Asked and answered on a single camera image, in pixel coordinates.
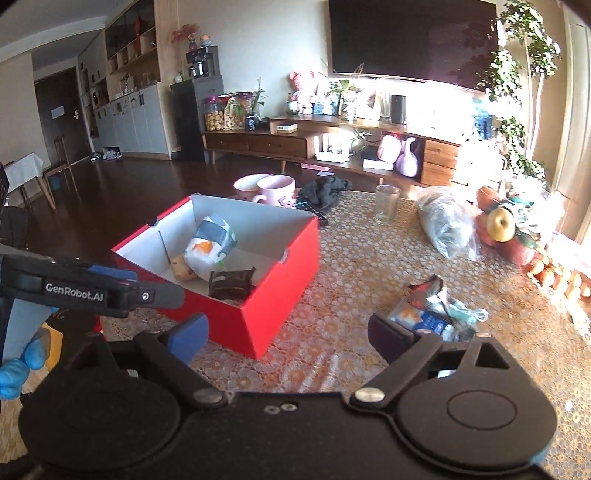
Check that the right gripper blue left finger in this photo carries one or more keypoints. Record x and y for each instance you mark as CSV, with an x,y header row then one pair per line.
x,y
187,338

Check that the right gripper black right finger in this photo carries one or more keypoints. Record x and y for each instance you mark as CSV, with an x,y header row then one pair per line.
x,y
389,338

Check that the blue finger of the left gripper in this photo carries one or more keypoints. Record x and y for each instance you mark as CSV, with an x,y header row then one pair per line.
x,y
119,274

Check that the blue cracker packet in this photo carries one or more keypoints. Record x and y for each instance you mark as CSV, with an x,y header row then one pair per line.
x,y
415,319

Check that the dark foil snack bag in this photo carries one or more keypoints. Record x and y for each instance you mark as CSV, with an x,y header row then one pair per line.
x,y
426,296

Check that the yellow chick toy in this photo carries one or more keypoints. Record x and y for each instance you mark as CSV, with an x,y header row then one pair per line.
x,y
180,269

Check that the black snack bar wrapper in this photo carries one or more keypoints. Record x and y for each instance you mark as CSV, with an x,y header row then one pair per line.
x,y
231,285

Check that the grey white plastic bag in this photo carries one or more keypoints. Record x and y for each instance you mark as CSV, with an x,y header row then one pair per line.
x,y
209,246

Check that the blue gloved left hand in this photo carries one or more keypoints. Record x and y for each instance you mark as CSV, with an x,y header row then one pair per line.
x,y
14,373

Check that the red cardboard box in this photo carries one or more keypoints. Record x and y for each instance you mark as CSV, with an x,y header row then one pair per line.
x,y
243,265

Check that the clear plastic bag of contents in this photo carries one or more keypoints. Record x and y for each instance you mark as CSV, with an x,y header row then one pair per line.
x,y
449,221

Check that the clear drinking glass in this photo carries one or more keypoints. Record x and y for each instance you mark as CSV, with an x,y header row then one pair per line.
x,y
386,203

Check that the white dotted bowl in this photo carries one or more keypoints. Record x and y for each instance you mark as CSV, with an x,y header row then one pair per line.
x,y
246,187

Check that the yellow apple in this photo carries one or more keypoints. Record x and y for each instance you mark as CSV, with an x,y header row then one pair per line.
x,y
501,225

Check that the black remote control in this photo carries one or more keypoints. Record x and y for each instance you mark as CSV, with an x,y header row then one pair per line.
x,y
323,220

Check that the black cloth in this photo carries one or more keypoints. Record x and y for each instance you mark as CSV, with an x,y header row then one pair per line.
x,y
322,194

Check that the clear fruit bowl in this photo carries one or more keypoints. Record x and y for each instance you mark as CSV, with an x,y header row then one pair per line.
x,y
537,213

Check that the pile of tangerines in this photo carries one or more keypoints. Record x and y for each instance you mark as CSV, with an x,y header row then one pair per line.
x,y
557,277

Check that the pink mug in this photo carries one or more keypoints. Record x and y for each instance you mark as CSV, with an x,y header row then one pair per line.
x,y
275,190

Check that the purple vase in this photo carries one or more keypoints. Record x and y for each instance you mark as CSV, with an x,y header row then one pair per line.
x,y
408,164

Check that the wooden tv sideboard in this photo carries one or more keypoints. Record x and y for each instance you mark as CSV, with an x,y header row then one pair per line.
x,y
329,142

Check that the snack jar with purple lid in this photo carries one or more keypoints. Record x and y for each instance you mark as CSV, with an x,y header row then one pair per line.
x,y
214,114

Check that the pink bag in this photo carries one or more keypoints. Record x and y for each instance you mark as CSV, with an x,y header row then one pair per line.
x,y
389,148

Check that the dark tall cabinet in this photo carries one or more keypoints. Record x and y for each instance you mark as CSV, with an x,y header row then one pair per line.
x,y
188,100

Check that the black speaker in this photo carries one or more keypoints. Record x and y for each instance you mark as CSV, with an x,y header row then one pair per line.
x,y
398,109

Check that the pink teddy bear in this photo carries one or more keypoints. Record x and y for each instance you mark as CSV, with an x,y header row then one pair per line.
x,y
305,86

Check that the potted tree plant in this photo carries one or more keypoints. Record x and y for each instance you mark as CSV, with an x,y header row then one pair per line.
x,y
527,57

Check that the wall television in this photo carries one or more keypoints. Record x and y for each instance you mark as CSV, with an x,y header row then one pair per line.
x,y
443,41

